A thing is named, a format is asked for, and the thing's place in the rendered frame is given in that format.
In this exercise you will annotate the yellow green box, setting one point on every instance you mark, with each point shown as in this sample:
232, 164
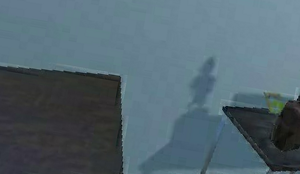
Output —
275, 103

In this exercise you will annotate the dark brown wooden cabinet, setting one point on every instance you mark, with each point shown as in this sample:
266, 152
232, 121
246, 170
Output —
35, 116

